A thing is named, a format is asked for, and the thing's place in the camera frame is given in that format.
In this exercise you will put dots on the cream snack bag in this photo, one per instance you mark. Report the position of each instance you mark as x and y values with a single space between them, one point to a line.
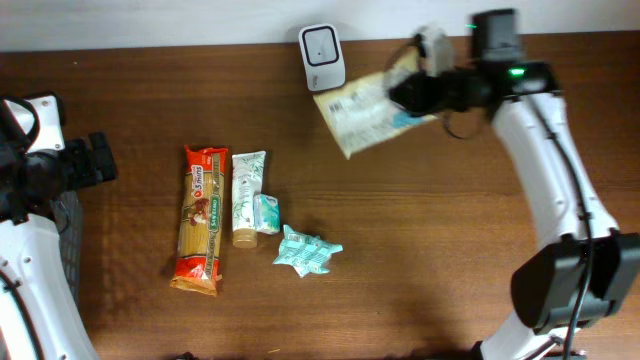
359 115

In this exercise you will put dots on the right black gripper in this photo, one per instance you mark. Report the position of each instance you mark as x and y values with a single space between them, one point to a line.
409 93

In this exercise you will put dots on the grey plastic mesh basket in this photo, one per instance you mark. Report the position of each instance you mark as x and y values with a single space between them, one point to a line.
68 215

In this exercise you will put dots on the white cosmetic tube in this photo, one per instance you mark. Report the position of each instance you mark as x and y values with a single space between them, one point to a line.
247 181

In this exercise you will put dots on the white barcode scanner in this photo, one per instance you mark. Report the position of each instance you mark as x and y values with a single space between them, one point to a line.
322 57

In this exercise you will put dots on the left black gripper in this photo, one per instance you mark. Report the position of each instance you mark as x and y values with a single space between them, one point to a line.
100 156

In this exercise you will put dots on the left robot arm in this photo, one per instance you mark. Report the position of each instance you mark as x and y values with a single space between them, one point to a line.
41 224

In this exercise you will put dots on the teal crinkled snack packet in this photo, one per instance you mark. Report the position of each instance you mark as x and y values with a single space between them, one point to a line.
306 254

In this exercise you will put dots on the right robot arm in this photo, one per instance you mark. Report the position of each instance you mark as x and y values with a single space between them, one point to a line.
585 266

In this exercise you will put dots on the small teal white packet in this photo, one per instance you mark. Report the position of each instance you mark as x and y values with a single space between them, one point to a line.
266 214

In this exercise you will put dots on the orange spaghetti packet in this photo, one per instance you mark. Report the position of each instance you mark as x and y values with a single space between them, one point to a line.
201 218

